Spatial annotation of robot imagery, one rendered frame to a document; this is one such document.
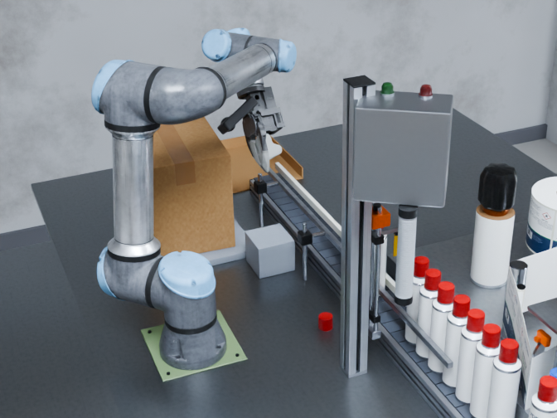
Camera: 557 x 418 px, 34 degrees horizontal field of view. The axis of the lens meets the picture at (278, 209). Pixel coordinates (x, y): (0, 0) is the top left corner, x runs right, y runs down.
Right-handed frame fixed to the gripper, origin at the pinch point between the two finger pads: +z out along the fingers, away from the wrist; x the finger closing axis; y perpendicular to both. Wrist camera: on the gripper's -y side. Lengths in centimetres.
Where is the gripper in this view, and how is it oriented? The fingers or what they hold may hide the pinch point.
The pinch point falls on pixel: (263, 167)
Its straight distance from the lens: 223.6
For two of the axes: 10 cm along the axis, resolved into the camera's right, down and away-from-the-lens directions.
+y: 8.7, -1.9, 4.5
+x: -4.2, 2.0, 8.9
